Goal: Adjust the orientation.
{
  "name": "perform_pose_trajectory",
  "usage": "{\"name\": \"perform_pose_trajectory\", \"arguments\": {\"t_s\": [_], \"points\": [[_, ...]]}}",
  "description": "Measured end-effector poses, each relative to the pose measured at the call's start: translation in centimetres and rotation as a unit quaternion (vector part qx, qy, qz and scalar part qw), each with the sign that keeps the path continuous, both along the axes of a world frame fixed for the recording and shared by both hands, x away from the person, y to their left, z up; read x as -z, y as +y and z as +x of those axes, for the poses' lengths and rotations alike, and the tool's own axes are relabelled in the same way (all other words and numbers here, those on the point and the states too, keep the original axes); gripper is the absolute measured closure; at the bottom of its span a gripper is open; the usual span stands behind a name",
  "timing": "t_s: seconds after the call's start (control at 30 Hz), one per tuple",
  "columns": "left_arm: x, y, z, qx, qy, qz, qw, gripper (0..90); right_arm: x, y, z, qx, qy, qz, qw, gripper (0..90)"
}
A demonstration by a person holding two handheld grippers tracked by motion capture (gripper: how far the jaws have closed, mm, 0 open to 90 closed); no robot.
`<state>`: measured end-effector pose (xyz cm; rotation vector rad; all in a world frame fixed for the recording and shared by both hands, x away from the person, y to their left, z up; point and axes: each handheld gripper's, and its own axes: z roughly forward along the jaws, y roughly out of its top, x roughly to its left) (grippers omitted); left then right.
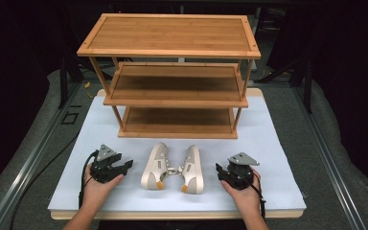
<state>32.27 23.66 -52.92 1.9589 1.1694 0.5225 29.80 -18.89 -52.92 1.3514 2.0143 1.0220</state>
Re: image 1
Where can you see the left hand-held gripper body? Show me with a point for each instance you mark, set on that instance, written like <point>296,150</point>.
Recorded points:
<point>103,166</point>

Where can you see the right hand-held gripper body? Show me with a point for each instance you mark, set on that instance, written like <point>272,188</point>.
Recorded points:
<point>240,174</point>

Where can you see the beige sneaker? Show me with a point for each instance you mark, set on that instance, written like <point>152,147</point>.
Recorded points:
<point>194,169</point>
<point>155,166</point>

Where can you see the wooden three-tier shoe rack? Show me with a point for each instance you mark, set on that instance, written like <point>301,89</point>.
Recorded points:
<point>169,35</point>

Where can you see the person's right hand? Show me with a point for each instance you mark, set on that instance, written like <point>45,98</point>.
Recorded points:
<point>244,196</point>

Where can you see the person's left hand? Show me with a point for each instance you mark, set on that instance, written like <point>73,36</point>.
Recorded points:
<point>99,188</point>

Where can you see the white sheet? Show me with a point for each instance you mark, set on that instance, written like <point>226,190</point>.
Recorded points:
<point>140,201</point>

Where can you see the small yellow tag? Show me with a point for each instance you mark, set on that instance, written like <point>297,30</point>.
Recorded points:
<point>87,85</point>

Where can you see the black metal stand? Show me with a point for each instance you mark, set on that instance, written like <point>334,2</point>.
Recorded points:
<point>63,83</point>

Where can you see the metal floor rail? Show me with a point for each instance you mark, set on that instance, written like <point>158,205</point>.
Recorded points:
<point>22,172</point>
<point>329,159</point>

